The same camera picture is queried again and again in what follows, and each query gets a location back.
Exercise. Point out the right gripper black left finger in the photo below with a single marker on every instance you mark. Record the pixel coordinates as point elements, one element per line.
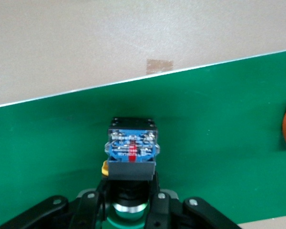
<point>85,210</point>

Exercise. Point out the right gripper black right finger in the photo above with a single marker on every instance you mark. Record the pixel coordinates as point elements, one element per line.
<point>166,212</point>

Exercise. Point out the green push button switch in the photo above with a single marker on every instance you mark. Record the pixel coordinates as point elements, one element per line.
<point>131,148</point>

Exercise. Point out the green conveyor belt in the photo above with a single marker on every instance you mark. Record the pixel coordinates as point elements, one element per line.
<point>205,119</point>

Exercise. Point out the brown tape piece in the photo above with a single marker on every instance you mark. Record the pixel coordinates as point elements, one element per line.
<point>159,65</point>

